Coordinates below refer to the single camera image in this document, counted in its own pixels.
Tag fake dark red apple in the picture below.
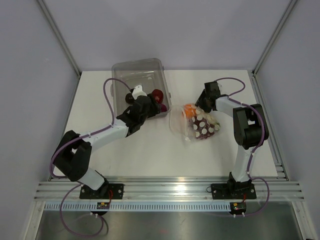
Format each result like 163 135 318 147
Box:
151 89 164 104

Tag fake purple onion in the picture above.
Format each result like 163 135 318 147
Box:
159 103 167 113

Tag fake orange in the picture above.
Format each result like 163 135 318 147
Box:
183 103 197 119

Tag clear zip top bag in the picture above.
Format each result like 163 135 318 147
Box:
169 103 221 142

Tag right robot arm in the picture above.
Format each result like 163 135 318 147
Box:
195 79 269 198

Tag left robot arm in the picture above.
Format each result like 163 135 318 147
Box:
50 94 161 199

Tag fake purple grapes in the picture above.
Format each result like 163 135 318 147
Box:
191 115 216 140

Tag grey transparent plastic container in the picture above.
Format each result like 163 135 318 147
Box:
111 58 172 118

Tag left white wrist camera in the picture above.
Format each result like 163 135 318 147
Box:
131 85 148 100

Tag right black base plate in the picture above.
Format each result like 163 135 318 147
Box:
210 183 257 200

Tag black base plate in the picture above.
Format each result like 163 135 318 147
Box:
79 182 125 200
210 183 257 200

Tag white slotted cable duct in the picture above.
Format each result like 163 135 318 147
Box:
44 201 231 212

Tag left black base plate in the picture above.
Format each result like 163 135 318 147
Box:
79 182 125 200

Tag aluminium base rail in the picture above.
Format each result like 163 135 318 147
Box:
34 177 305 202

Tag right aluminium frame post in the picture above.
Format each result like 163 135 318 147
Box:
252 0 300 77

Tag aluminium frame post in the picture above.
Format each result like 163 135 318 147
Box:
35 0 82 80
252 0 300 77

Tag left aluminium frame post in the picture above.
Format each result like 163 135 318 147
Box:
35 0 82 80

